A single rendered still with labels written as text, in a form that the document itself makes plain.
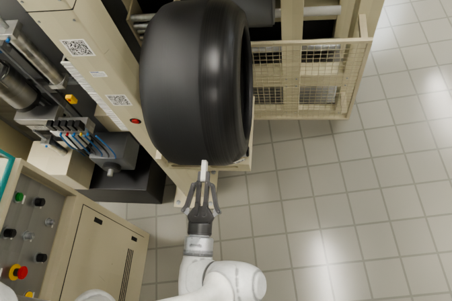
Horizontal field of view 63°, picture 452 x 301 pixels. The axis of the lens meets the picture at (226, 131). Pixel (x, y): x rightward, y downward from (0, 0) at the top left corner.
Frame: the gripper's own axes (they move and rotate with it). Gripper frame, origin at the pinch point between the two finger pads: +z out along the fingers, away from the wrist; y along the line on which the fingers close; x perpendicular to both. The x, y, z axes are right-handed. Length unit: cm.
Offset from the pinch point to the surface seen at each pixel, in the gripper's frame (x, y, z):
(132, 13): 9, 38, 68
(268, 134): 125, -13, 52
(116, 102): -0.5, 33.9, 24.2
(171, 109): -19.3, 6.7, 14.0
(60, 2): -48, 28, 31
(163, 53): -25.6, 8.6, 28.9
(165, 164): 29.0, 23.6, 8.5
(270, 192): 119, -16, 12
